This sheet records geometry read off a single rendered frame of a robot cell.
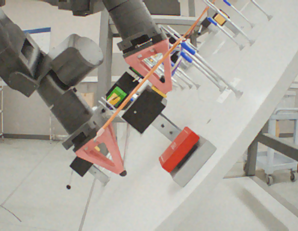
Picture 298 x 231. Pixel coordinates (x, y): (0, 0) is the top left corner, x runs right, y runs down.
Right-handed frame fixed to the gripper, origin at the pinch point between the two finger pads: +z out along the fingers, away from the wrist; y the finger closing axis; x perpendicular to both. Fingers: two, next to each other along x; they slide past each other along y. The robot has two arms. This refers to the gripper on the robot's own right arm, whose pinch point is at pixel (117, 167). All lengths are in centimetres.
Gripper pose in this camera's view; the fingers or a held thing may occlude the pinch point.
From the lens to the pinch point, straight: 67.3
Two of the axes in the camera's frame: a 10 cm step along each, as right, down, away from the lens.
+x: -7.8, 5.9, 2.1
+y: 0.7, -2.5, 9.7
